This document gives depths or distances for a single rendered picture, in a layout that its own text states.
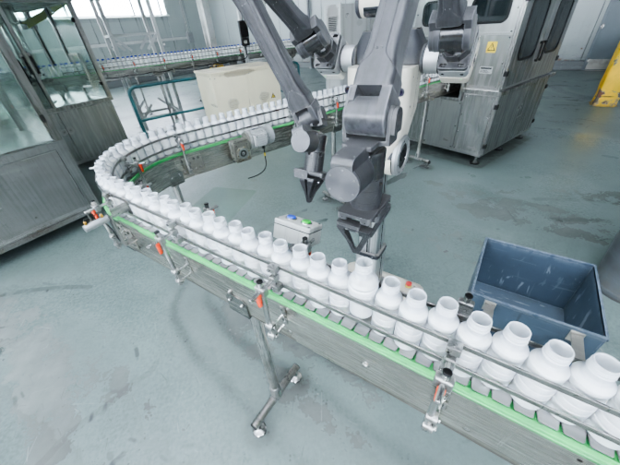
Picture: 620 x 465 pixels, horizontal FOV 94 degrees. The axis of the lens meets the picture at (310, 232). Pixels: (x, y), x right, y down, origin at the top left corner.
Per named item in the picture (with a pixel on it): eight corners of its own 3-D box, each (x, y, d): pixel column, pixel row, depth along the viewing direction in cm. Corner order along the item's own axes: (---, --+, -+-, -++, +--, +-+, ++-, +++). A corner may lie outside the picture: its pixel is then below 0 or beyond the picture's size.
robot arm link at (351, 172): (404, 102, 43) (351, 101, 47) (374, 124, 35) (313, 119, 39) (397, 177, 50) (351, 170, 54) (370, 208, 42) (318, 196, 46)
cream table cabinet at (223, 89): (268, 133, 545) (257, 61, 476) (287, 140, 504) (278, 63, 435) (213, 149, 493) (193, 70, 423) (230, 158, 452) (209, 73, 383)
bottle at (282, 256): (297, 292, 83) (291, 248, 74) (276, 294, 83) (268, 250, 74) (296, 277, 88) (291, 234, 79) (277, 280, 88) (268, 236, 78)
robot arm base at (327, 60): (334, 69, 107) (342, 34, 105) (324, 59, 100) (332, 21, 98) (315, 69, 111) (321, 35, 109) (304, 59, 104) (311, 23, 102)
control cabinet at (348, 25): (351, 104, 688) (352, 2, 576) (366, 107, 656) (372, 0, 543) (325, 112, 650) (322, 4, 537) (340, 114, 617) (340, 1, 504)
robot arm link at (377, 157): (392, 139, 48) (360, 135, 50) (375, 152, 43) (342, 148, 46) (387, 177, 52) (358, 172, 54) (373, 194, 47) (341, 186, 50)
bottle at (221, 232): (241, 263, 95) (229, 222, 86) (222, 268, 94) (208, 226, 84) (239, 252, 100) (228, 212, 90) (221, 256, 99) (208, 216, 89)
